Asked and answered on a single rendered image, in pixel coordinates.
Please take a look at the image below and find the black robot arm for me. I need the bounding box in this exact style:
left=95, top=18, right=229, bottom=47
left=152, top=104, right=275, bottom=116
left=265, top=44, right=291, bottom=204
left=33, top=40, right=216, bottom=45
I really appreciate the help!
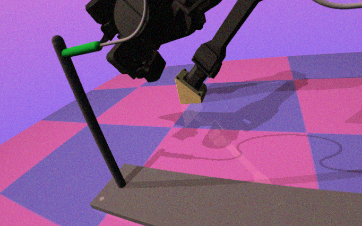
left=106, top=0, right=263, bottom=91

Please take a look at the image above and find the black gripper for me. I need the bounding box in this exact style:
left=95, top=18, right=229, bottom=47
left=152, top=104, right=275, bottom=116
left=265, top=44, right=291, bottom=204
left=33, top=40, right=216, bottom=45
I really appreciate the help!
left=85, top=0, right=166, bottom=82

